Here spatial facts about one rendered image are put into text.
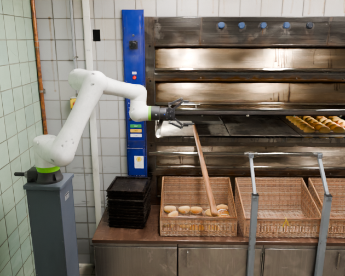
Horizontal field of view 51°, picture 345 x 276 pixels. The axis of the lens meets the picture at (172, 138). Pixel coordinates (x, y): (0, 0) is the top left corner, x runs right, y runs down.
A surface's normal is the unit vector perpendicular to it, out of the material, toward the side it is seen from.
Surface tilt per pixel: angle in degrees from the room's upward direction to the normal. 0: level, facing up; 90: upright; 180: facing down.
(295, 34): 90
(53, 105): 90
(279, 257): 90
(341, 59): 70
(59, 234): 90
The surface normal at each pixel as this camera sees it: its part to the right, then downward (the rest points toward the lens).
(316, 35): -0.02, 0.27
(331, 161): -0.02, -0.08
